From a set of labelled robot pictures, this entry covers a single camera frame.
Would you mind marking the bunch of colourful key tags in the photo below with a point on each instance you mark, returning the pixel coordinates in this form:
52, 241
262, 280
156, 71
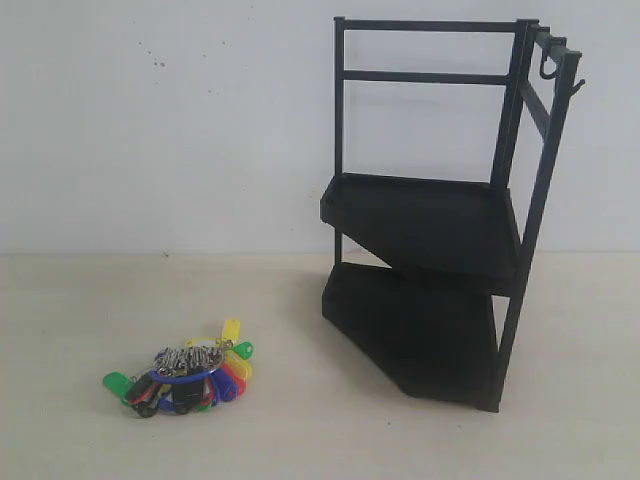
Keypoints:
196, 376

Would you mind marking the black two-tier metal rack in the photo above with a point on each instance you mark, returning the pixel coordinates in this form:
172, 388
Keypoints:
429, 275

